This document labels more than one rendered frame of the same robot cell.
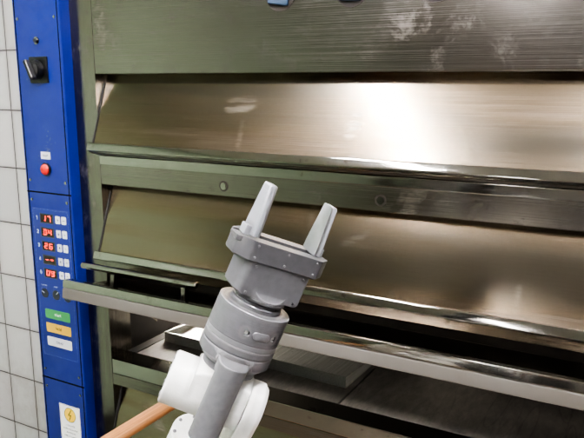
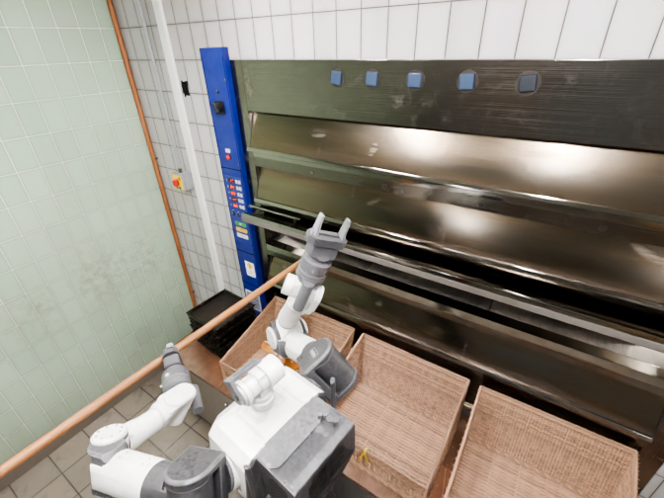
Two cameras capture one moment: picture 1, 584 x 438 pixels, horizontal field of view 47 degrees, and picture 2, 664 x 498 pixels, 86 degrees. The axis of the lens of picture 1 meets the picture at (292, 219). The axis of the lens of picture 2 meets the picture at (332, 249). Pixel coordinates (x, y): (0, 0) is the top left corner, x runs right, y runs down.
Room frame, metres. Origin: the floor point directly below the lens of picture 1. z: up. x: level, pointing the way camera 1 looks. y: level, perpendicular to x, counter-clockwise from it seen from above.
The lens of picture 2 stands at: (-0.12, -0.09, 2.15)
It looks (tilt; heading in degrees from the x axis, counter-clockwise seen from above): 30 degrees down; 6
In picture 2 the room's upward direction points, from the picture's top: 2 degrees counter-clockwise
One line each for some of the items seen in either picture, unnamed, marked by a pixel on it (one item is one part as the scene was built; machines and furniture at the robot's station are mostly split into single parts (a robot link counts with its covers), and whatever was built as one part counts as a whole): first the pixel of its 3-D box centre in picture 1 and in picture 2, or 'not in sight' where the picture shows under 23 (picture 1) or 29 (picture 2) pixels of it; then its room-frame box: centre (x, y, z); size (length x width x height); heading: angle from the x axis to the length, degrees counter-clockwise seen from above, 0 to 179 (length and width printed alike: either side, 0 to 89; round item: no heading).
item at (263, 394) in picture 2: not in sight; (261, 381); (0.43, 0.15, 1.46); 0.10 x 0.07 x 0.09; 145
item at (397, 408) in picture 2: not in sight; (388, 408); (0.92, -0.22, 0.72); 0.56 x 0.49 x 0.28; 60
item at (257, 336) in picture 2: not in sight; (289, 355); (1.21, 0.30, 0.72); 0.56 x 0.49 x 0.28; 62
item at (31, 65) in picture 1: (32, 59); (216, 103); (1.62, 0.62, 1.92); 0.06 x 0.04 x 0.11; 61
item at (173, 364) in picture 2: not in sight; (174, 372); (0.67, 0.55, 1.19); 0.12 x 0.10 x 0.13; 32
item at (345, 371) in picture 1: (285, 334); not in sight; (1.72, 0.02, 1.19); 0.55 x 0.36 x 0.03; 59
